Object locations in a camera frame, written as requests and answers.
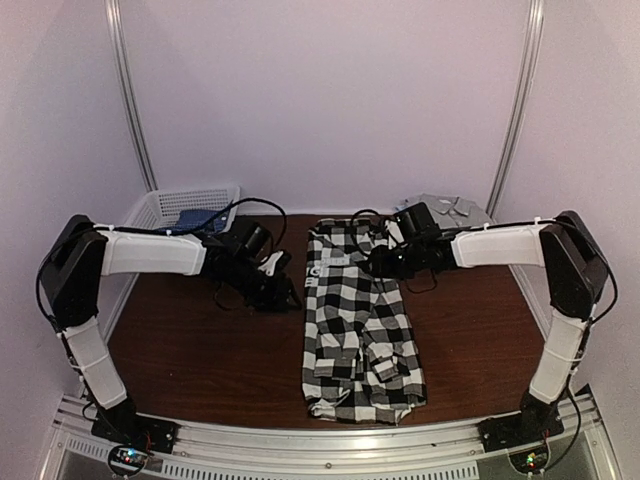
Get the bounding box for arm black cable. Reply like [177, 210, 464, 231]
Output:
[349, 208, 619, 326]
[34, 198, 289, 331]

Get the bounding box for black white plaid shirt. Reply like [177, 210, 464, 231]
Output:
[301, 216, 427, 425]

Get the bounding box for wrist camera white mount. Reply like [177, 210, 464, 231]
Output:
[385, 219, 404, 249]
[258, 250, 292, 277]

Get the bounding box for left aluminium frame post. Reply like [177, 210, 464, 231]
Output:
[104, 0, 158, 192]

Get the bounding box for aluminium frame post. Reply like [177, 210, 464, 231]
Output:
[104, 0, 158, 192]
[486, 0, 545, 218]

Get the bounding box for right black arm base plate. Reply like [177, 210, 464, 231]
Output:
[477, 407, 564, 453]

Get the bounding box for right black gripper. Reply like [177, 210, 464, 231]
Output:
[364, 241, 426, 280]

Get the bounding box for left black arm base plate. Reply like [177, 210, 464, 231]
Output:
[91, 402, 178, 454]

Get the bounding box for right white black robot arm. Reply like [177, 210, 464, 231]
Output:
[365, 203, 615, 442]

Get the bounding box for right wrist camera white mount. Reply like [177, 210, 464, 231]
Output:
[385, 219, 404, 249]

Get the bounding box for left small circuit board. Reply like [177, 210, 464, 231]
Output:
[107, 445, 150, 476]

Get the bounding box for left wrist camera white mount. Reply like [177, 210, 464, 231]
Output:
[258, 250, 292, 277]

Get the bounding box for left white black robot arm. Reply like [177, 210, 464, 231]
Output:
[35, 215, 302, 444]

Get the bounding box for aluminium front rail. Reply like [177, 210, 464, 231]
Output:
[49, 394, 614, 480]

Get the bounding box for blue patterned shirt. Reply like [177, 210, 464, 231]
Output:
[172, 209, 233, 234]

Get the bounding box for white plastic mesh basket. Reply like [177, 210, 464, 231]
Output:
[124, 185, 241, 229]

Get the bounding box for small circuit board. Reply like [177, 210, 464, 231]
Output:
[509, 450, 549, 474]
[107, 445, 150, 476]

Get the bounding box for right aluminium frame post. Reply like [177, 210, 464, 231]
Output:
[486, 0, 545, 218]

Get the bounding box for right small circuit board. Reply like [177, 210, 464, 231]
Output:
[509, 450, 549, 474]

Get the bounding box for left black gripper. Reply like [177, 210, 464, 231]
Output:
[222, 256, 303, 313]

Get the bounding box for folded grey collared shirt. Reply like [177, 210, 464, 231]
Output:
[395, 193, 493, 229]

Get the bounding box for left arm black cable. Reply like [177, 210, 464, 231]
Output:
[34, 198, 289, 331]

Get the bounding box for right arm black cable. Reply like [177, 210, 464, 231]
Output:
[349, 208, 619, 326]

